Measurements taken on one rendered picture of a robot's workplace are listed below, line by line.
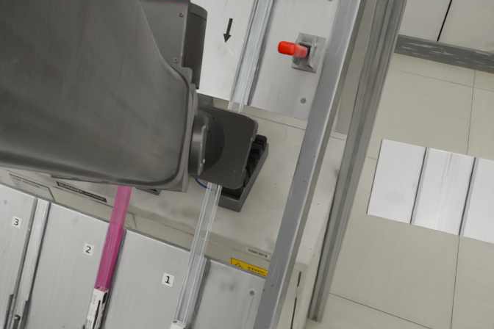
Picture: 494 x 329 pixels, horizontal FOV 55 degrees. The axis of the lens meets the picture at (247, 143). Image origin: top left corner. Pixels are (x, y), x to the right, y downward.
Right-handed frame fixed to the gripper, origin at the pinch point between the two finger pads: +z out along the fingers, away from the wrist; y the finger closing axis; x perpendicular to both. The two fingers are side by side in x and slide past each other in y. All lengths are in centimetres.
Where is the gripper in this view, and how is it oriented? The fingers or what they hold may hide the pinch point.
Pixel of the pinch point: (225, 142)
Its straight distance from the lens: 51.7
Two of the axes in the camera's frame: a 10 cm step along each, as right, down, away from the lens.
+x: -2.6, 9.7, 0.5
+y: -9.3, -2.6, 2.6
